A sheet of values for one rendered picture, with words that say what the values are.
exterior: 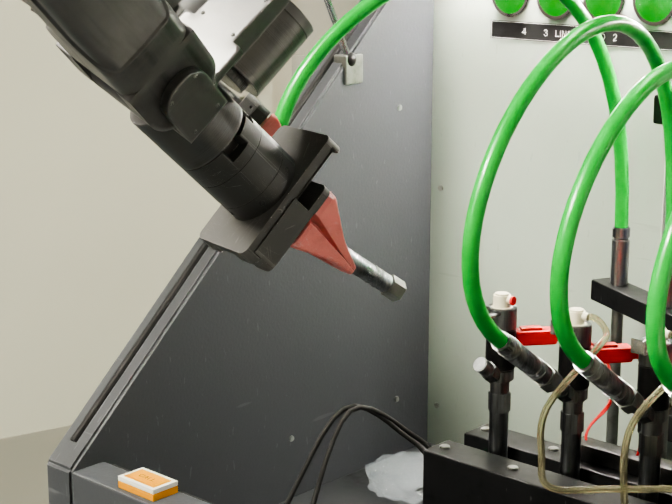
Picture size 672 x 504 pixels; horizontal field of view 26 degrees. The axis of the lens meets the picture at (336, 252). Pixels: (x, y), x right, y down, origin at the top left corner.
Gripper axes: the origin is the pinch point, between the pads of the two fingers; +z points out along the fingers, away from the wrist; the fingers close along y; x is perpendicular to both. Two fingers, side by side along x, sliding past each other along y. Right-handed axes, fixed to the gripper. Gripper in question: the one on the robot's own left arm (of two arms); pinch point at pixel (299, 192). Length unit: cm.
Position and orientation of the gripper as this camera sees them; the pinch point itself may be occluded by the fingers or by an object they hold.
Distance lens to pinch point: 129.7
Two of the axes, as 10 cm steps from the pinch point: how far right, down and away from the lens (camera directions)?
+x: -6.5, 7.6, -0.9
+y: -1.4, -0.1, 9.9
